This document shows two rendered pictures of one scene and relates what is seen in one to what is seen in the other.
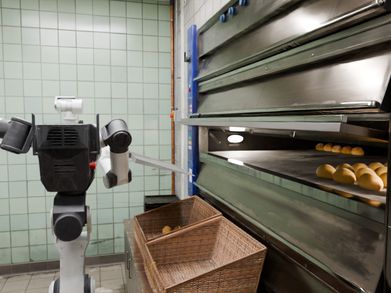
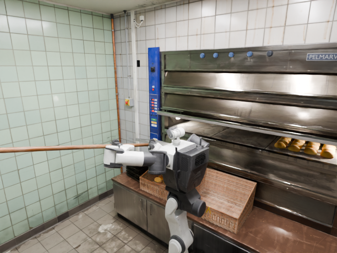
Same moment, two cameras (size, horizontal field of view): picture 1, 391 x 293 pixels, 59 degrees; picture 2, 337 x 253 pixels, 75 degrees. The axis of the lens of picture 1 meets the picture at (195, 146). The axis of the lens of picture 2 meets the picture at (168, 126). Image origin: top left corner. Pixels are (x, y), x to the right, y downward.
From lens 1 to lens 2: 1.63 m
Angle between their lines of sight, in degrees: 37
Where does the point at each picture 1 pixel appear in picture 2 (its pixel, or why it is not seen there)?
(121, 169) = not seen: hidden behind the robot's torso
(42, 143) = (192, 166)
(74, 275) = (186, 231)
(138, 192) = (100, 154)
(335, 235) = (310, 176)
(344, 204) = (319, 165)
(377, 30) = not seen: outside the picture
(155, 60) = (104, 60)
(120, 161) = not seen: hidden behind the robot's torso
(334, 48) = (320, 104)
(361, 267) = (329, 188)
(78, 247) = (184, 215)
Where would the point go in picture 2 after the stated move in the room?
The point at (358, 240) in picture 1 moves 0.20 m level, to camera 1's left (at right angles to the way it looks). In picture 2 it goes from (324, 178) to (313, 185)
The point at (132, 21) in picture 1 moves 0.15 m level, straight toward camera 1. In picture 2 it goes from (86, 29) to (92, 28)
